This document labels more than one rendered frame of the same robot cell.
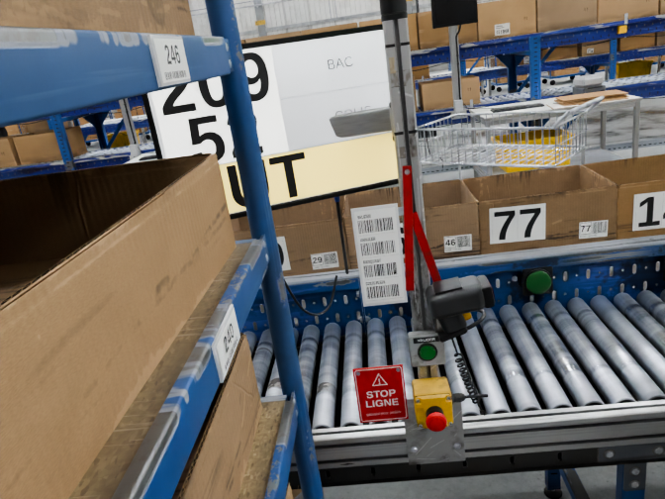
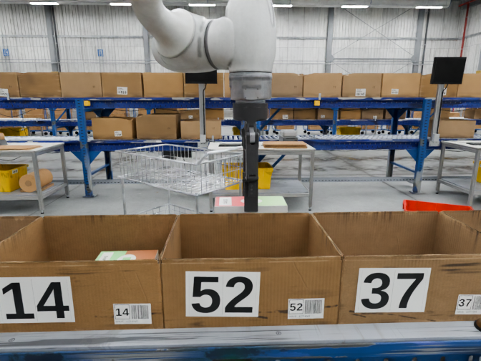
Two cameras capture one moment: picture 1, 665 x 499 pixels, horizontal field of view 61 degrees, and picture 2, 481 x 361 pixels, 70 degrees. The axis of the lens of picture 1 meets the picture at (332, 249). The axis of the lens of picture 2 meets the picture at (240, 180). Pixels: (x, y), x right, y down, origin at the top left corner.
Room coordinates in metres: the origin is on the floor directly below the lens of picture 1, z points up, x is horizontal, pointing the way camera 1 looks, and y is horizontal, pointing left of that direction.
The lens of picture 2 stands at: (0.80, -1.29, 1.38)
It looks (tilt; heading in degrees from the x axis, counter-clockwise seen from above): 14 degrees down; 352
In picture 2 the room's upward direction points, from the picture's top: straight up
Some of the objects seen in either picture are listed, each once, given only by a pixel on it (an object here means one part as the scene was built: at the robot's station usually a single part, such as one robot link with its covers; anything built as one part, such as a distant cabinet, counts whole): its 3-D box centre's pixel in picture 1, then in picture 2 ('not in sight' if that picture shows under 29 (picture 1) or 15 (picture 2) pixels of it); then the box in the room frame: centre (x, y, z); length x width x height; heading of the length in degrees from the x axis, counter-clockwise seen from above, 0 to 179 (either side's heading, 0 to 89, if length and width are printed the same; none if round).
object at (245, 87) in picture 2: not in sight; (250, 88); (1.54, -1.41, 1.40); 0.09 x 0.09 x 0.06
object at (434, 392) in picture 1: (451, 402); not in sight; (0.93, -0.19, 0.84); 0.15 x 0.09 x 0.07; 84
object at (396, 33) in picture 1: (418, 267); not in sight; (0.99, -0.16, 1.11); 0.12 x 0.05 x 0.88; 84
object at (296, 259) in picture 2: not in sight; (248, 262); (1.60, -1.42, 0.96); 0.39 x 0.29 x 0.17; 84
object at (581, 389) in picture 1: (556, 351); not in sight; (1.23, -0.52, 0.72); 0.52 x 0.05 x 0.05; 174
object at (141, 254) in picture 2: not in sight; (126, 271); (1.68, -1.10, 0.92); 0.16 x 0.11 x 0.07; 87
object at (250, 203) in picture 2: not in sight; (250, 195); (1.50, -1.41, 1.18); 0.03 x 0.01 x 0.07; 84
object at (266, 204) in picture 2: not in sight; (250, 204); (1.54, -1.41, 1.14); 0.16 x 0.07 x 0.02; 84
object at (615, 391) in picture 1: (583, 349); not in sight; (1.23, -0.59, 0.72); 0.52 x 0.05 x 0.05; 174
